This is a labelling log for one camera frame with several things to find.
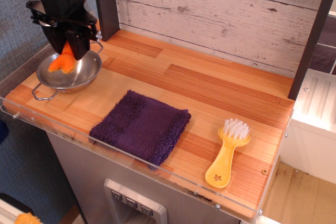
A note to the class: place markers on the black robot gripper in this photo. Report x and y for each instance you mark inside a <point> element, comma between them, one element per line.
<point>58,16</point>

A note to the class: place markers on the orange plush fish toy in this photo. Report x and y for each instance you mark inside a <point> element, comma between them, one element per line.
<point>65,62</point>

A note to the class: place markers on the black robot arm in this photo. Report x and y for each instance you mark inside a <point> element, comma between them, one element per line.
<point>65,21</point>

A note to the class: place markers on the purple folded cloth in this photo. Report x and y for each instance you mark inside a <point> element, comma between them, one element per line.
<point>143,127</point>

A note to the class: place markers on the silver toy fridge cabinet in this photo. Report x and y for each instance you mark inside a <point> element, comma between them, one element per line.
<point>110,192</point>

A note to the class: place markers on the yellow toy brush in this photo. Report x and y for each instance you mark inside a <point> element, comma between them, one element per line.
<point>234,133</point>

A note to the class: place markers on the white toy sink unit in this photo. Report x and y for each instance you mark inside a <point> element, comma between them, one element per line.
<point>309,143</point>

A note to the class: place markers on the orange object at corner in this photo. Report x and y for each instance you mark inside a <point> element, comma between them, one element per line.
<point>27,218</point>

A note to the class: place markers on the steel bowl with handles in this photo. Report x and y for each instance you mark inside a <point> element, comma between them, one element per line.
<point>84,73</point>

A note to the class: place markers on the dark left post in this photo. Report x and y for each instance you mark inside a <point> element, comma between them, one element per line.
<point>108,18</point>

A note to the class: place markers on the dark post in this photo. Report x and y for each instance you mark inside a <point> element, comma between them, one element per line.
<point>314,36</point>
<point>108,18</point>

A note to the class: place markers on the clear acrylic guard rail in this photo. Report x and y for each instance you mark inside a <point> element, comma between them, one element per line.
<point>179,182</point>

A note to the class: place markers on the dark right post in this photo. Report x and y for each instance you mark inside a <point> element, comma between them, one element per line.
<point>314,36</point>

